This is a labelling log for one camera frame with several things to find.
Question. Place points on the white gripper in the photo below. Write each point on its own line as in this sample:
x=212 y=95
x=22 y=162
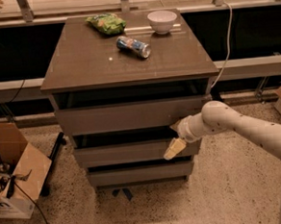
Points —
x=184 y=131

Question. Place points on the drawer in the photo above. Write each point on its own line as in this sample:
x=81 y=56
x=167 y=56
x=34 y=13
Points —
x=129 y=116
x=131 y=152
x=135 y=175

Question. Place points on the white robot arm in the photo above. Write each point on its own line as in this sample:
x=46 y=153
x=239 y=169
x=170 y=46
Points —
x=216 y=117

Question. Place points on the dark brown drawer cabinet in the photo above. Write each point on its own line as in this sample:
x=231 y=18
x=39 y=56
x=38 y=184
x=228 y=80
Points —
x=88 y=70

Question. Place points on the blue soda can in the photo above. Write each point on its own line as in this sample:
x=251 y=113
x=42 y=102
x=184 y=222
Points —
x=138 y=47

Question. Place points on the white bowl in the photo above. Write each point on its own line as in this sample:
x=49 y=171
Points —
x=161 y=21

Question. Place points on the green snack bag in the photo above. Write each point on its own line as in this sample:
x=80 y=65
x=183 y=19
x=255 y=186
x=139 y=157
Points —
x=107 y=23

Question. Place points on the black stand leg left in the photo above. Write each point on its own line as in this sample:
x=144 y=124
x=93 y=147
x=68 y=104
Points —
x=60 y=140

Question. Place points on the cardboard box on left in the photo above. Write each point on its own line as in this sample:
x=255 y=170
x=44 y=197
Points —
x=26 y=159

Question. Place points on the black bracket behind cabinet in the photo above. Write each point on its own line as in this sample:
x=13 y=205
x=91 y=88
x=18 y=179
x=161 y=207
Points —
x=215 y=95

